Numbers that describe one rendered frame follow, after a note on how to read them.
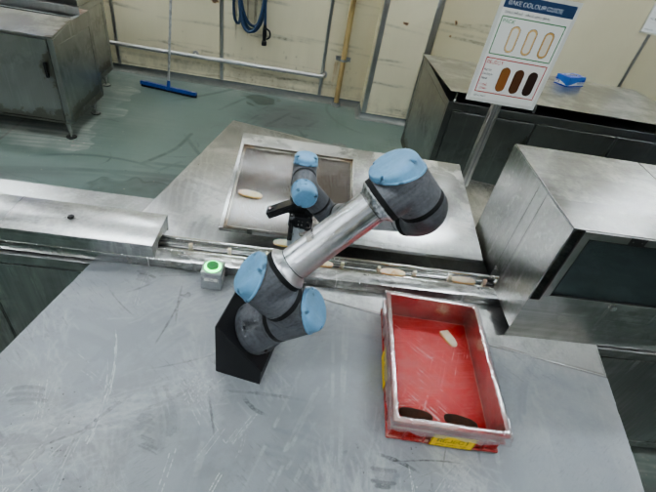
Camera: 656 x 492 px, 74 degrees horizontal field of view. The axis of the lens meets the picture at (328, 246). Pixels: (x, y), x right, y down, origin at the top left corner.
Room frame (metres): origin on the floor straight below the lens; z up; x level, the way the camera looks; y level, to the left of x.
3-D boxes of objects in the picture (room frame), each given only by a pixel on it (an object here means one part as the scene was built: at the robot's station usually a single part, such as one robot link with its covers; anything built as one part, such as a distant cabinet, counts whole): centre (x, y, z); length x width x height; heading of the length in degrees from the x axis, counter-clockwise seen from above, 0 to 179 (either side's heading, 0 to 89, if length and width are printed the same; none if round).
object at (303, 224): (1.20, 0.11, 1.08); 0.09 x 0.08 x 0.12; 96
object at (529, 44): (2.07, -0.65, 1.50); 0.33 x 0.01 x 0.45; 96
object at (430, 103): (3.56, -1.48, 0.51); 1.93 x 1.05 x 1.02; 97
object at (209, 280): (1.04, 0.37, 0.84); 0.08 x 0.08 x 0.11; 7
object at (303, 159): (1.20, 0.12, 1.24); 0.09 x 0.08 x 0.11; 10
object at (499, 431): (0.85, -0.40, 0.88); 0.49 x 0.34 x 0.10; 4
